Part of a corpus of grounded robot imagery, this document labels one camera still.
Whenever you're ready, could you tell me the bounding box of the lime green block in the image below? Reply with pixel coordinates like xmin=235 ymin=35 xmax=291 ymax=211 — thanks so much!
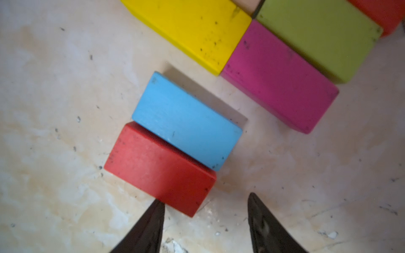
xmin=256 ymin=1 xmax=383 ymax=84

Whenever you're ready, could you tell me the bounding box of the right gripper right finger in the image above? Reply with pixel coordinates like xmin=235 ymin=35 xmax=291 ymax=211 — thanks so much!
xmin=247 ymin=192 xmax=307 ymax=253

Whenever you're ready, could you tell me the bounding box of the blue rectangular block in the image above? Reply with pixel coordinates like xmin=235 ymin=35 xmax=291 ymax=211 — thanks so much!
xmin=132 ymin=72 xmax=243 ymax=171

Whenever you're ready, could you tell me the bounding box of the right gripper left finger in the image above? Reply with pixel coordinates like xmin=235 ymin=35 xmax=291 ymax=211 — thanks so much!
xmin=111 ymin=199 xmax=165 ymax=253

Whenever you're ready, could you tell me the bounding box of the red block bottom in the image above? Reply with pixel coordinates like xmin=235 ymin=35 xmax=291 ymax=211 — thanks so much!
xmin=104 ymin=122 xmax=217 ymax=217

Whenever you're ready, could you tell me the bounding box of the natural wood rectangular block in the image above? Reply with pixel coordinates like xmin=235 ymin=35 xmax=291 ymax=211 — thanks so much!
xmin=232 ymin=0 xmax=261 ymax=16

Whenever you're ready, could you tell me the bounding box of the red block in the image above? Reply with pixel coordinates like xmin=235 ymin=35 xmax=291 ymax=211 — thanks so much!
xmin=349 ymin=0 xmax=405 ymax=37
xmin=104 ymin=122 xmax=217 ymax=217

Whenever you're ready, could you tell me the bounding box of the yellow rectangular block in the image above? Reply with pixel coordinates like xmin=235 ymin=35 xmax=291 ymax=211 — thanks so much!
xmin=122 ymin=0 xmax=252 ymax=76

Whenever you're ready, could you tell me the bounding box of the magenta block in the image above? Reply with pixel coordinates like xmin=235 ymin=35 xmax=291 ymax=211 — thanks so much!
xmin=221 ymin=20 xmax=339 ymax=134

